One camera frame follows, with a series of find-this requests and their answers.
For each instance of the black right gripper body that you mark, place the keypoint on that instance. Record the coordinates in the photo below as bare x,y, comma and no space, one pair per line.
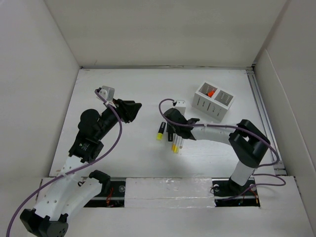
175,130

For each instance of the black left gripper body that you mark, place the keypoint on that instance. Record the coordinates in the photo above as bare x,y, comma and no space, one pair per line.
119,108

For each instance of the blue cap black highlighter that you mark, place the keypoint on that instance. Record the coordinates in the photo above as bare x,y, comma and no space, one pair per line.
170,133

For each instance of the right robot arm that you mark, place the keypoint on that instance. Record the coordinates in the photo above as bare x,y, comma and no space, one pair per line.
248,143

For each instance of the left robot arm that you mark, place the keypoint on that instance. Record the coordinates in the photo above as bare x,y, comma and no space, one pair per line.
66,196

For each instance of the yellow cap black highlighter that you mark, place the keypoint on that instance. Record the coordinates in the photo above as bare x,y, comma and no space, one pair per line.
161,131

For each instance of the yellow cap white pen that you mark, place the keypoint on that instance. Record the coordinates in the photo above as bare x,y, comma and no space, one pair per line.
178,144
174,143

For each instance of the orange item in holder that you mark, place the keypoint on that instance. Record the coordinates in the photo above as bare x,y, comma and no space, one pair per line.
210,94

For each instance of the white pen holder box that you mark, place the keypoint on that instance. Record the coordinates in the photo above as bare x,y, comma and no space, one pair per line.
216,106

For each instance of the white foam block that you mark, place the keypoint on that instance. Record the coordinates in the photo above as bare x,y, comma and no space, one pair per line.
168,193

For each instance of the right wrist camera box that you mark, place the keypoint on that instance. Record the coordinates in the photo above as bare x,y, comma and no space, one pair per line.
180,105

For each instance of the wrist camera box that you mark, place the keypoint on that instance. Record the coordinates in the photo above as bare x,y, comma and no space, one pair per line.
105,92
180,105

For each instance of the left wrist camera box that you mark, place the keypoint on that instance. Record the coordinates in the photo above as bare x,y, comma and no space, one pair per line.
105,92

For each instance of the aluminium rail right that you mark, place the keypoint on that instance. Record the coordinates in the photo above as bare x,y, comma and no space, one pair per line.
278,168

